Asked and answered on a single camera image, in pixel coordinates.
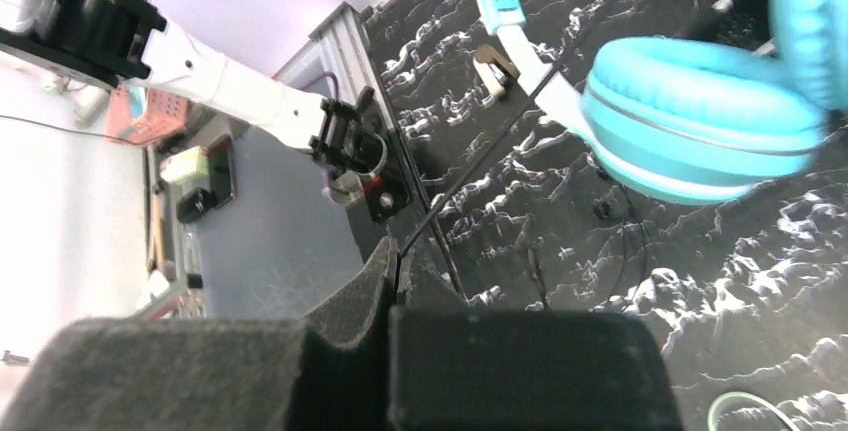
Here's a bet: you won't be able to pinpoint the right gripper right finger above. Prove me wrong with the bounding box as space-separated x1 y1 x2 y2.
388 242 684 431

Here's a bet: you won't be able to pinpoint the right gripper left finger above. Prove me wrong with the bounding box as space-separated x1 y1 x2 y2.
1 238 397 430

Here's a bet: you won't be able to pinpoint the black headphone cable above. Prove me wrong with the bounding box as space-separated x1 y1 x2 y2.
394 0 657 310

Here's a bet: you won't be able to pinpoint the teal cat-ear headphones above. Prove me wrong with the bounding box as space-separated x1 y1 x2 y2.
476 0 847 205

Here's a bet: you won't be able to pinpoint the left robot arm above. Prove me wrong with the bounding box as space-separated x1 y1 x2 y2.
1 0 410 222

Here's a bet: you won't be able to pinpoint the small tan white clip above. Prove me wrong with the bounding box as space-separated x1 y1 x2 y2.
473 44 520 99

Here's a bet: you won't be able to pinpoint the pink basket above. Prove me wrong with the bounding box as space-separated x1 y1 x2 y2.
106 85 189 146

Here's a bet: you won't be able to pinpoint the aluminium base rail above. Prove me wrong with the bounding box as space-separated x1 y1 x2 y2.
275 3 412 223

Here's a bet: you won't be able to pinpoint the green headphone cable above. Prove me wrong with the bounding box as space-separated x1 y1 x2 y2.
706 390 804 431

